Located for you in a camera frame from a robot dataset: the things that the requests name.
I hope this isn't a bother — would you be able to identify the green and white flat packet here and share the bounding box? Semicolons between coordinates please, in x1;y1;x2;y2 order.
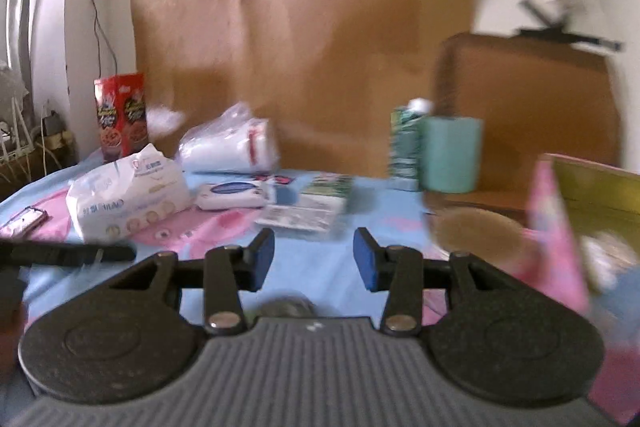
256;174;354;236

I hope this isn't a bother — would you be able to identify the blue and pink printed bedsheet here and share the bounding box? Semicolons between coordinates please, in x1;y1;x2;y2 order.
0;148;531;358

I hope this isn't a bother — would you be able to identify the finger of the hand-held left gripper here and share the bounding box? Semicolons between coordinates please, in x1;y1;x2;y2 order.
0;241;137;267

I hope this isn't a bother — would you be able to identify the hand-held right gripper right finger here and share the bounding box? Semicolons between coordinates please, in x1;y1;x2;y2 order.
352;228;527;338

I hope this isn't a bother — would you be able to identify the pink and yellow picture box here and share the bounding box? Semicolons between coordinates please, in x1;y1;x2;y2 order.
517;153;640;425

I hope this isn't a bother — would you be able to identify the white soft tissue pack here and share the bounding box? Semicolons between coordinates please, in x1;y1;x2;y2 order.
66;144;191;243

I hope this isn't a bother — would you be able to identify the brown paper wall sheet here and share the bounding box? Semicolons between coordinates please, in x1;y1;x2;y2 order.
129;0;475;180

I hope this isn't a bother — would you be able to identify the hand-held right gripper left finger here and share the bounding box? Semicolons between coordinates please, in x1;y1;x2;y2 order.
107;228;276;338

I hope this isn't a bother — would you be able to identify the blue label wet wipes pack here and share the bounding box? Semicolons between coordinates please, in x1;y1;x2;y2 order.
194;180;269;210

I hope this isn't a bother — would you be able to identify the green patterned carton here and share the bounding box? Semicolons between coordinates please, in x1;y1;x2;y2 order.
388;106;426;192

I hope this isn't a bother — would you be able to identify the clear bag of white pads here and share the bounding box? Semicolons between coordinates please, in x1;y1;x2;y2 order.
177;102;281;174

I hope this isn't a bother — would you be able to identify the white wire rack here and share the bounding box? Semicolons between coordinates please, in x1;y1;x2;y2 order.
0;62;37;184

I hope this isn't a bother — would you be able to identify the brown cardboard box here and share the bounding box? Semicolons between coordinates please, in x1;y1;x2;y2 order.
434;32;622;210

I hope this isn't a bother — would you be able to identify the red cookie box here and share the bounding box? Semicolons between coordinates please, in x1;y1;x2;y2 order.
94;73;147;163

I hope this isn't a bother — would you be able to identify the teal paper roll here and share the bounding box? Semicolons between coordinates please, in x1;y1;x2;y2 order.
420;115;484;194

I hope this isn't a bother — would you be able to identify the round woven straw disc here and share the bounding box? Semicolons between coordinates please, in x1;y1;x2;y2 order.
432;207;527;274

